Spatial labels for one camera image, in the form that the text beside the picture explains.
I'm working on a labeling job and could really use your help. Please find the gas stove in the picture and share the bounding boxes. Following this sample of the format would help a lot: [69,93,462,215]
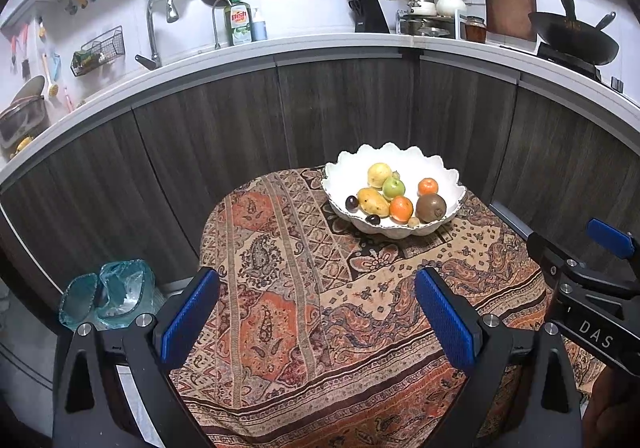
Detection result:
[500,41,603,82]

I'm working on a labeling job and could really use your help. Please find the glass jar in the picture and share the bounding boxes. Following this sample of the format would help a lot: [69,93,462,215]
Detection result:
[464,16,487,43]

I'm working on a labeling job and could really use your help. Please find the dark wood base cabinets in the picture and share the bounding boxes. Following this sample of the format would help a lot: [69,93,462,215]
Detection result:
[0,36,640,329]

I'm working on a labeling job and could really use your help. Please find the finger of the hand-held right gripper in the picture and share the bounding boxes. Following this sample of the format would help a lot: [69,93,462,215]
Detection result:
[586,218,640,274]
[526,231,640,301]

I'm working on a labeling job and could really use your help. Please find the green dish soap bottle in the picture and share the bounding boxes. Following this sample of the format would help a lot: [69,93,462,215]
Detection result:
[229,0,253,46]

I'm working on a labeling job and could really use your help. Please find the yellow mango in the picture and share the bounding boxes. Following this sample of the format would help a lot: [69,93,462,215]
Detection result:
[357,188,391,218]

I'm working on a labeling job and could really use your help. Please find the metal pot rack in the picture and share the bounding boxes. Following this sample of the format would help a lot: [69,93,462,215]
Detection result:
[396,12,463,39]

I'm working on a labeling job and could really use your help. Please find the green apple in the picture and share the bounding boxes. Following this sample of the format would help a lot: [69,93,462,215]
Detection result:
[382,177,406,201]

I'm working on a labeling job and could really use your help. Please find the black wire basket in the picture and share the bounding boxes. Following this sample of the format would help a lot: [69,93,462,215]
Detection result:
[70,26,125,78]

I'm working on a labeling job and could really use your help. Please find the blue and white bottle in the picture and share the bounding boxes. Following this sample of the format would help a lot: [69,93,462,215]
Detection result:
[250,7,268,42]

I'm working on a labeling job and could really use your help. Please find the black knife block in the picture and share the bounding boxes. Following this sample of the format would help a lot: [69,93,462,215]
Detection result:
[342,0,391,34]

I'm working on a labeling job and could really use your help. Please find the slim steel faucet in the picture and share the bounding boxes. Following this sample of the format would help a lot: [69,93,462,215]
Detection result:
[211,0,233,50]

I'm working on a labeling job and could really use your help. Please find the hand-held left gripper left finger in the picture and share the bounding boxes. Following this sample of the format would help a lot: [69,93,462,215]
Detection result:
[51,267,221,448]

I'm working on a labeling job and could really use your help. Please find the brown kiwi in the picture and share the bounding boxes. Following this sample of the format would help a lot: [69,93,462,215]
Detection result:
[415,193,447,223]

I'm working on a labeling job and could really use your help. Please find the glass container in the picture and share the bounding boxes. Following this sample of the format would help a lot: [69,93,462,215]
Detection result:
[0,96,48,149]

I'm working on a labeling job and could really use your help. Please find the white scalloped bowl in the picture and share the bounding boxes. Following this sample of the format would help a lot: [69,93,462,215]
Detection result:
[320,142,467,235]

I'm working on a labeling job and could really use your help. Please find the steel kitchen faucet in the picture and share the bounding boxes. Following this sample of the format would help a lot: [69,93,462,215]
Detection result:
[135,0,180,72]

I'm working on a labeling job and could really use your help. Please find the trash bin with blue bag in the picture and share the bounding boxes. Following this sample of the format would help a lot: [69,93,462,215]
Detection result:
[97,259,157,329]
[59,273,103,329]

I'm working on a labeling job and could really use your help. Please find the patterned paisley tablecloth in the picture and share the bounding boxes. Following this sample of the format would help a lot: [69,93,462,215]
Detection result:
[170,167,608,448]

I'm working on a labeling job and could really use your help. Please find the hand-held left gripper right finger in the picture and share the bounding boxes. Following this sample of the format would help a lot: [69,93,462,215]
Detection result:
[414,267,583,448]

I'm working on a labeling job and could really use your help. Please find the black wok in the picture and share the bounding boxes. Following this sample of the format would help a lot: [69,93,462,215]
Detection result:
[528,0,621,66]

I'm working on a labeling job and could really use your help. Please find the yellow lemon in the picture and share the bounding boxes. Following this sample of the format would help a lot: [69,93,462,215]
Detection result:
[367,162,393,189]

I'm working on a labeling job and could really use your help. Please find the person's right hand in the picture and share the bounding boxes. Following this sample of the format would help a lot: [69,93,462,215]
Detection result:
[585,368,640,448]

